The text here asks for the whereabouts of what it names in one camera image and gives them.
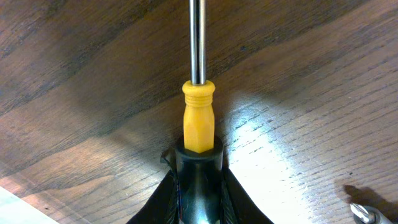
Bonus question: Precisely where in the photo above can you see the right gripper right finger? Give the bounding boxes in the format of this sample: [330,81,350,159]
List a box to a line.
[221,168,273,224]

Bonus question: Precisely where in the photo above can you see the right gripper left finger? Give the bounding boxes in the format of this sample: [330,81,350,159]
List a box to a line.
[127,149,179,224]

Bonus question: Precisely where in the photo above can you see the slim yellow black screwdriver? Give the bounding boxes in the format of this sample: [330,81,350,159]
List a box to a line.
[176,0,222,223]

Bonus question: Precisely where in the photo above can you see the stubby yellow black screwdriver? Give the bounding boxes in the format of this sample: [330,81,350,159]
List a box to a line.
[350,203,397,224]

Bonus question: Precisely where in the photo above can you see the clear plastic container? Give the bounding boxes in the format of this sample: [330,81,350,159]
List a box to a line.
[1,187,58,224]

